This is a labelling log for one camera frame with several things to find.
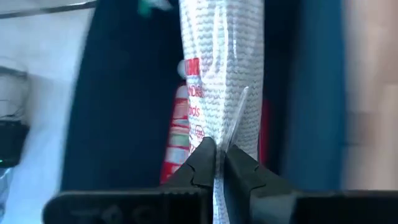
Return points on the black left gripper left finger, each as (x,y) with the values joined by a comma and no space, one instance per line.
(140,205)

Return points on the black floor device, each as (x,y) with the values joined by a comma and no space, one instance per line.
(12,143)

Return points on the navy white striped fabric basket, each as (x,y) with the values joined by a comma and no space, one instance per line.
(124,93)

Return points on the green white basket tag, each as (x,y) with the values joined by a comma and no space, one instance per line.
(149,6)

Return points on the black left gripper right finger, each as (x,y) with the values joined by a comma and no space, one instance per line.
(295,207)

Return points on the knit white bandage roll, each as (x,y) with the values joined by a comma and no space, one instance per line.
(230,62)

